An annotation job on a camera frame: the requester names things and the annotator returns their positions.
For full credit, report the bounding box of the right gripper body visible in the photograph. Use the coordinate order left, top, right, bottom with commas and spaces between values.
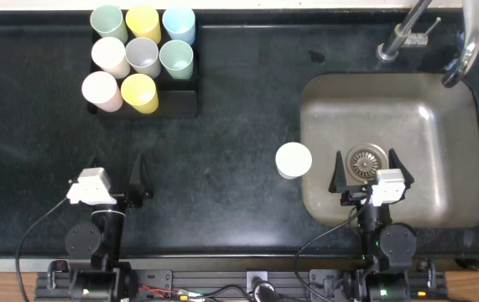
339, 184, 373, 206

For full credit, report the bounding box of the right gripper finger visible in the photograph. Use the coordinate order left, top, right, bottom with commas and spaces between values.
328, 150, 348, 194
388, 148, 415, 188

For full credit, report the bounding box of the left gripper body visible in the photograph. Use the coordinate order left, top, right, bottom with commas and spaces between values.
112, 191, 139, 209

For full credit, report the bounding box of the white cup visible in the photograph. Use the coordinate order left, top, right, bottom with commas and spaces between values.
91, 36, 132, 80
274, 142, 313, 180

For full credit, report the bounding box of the pink cup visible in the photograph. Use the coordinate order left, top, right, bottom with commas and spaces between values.
81, 70, 124, 113

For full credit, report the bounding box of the yellow cup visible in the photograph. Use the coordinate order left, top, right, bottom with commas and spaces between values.
124, 5, 163, 45
120, 73, 160, 115

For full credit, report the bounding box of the steel sink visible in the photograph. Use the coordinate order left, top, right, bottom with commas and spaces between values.
299, 71, 479, 230

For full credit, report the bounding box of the black tray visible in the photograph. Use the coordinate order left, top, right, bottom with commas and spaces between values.
86, 24, 200, 119

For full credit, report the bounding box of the grey cup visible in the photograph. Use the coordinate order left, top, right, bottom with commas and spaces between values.
124, 36, 162, 80

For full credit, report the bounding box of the green cup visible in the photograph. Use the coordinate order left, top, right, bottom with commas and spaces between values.
159, 39, 195, 81
89, 4, 129, 44

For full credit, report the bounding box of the steel tap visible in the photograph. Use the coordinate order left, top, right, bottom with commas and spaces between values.
375, 0, 479, 89

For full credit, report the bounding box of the blue cup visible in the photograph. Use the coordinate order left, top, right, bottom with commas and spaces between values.
161, 7, 197, 46

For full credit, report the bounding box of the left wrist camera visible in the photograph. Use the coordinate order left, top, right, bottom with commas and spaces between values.
65, 167, 117, 206

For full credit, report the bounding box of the black cable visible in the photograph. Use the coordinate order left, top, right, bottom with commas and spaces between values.
14, 196, 72, 302
292, 186, 374, 302

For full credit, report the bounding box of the mounting rail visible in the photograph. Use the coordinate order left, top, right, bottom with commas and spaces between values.
34, 268, 450, 302

